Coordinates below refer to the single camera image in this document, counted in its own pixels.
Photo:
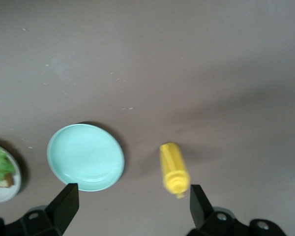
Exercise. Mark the toasted bread slice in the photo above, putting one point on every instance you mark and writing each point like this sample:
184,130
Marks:
5,182

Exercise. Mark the beige plate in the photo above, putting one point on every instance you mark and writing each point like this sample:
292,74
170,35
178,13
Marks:
5,194

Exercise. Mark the yellow squeeze bottle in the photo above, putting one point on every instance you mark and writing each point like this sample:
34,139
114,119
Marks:
174,167

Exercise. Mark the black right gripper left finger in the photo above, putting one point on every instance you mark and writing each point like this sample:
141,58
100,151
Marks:
64,209

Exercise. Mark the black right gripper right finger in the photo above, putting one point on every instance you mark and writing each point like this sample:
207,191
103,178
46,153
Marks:
201,211

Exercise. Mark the mint green plate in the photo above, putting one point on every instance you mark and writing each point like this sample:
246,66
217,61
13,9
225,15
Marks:
86,157

